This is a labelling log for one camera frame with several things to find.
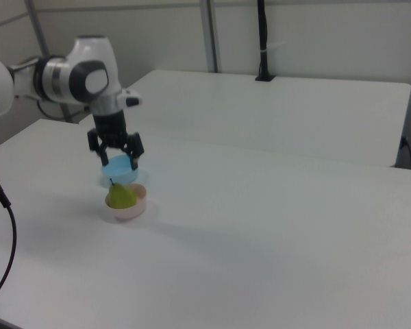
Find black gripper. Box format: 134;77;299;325
86;110;146;171

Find green pear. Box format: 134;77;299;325
108;178;138;210

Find blue plastic bowl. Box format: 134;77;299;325
100;154;139;185

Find pink plastic bowl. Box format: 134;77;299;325
103;183;149;221

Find white zip tie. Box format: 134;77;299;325
260;41;288;55

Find black clamped pole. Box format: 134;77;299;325
254;0;277;82

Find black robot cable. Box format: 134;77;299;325
36;100;91;121

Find black cable with metal connector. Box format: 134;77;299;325
0;164;18;306

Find grey metal frame post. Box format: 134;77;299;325
198;0;224;73

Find slanted grey frame post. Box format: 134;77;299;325
23;0;73;123

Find black wall cable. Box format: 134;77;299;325
399;136;411;170

